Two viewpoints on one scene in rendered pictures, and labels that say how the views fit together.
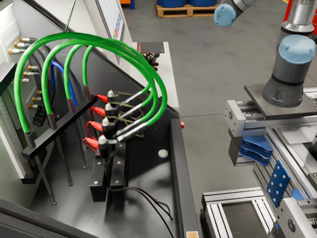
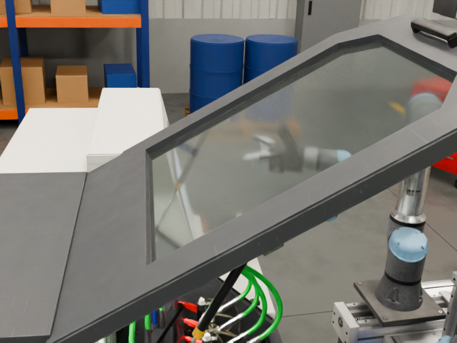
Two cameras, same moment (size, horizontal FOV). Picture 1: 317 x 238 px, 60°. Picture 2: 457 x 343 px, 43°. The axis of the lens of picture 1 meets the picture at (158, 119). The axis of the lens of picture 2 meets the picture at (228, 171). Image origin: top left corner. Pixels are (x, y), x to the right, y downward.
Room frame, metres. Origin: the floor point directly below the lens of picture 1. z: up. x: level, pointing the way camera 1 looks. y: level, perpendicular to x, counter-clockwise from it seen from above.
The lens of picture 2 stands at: (-0.59, 0.26, 2.15)
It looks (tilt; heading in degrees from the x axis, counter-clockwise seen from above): 23 degrees down; 354
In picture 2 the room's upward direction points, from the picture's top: 2 degrees clockwise
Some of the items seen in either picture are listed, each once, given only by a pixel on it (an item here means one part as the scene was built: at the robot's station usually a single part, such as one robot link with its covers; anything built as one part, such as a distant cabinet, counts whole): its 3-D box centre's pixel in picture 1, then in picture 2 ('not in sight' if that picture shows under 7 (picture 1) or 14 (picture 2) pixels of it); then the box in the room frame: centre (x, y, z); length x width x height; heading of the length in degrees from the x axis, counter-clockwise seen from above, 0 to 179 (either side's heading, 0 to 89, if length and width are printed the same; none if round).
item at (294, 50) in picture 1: (293, 57); (406, 252); (0.93, -0.49, 1.20); 0.13 x 0.12 x 0.14; 161
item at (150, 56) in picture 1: (150, 60); not in sight; (1.32, 0.04, 1.01); 0.23 x 0.11 x 0.06; 2
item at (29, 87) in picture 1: (28, 73); not in sight; (0.81, 0.43, 1.20); 0.13 x 0.03 x 0.31; 2
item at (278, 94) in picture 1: (284, 86); (400, 284); (0.92, -0.49, 1.09); 0.15 x 0.15 x 0.10
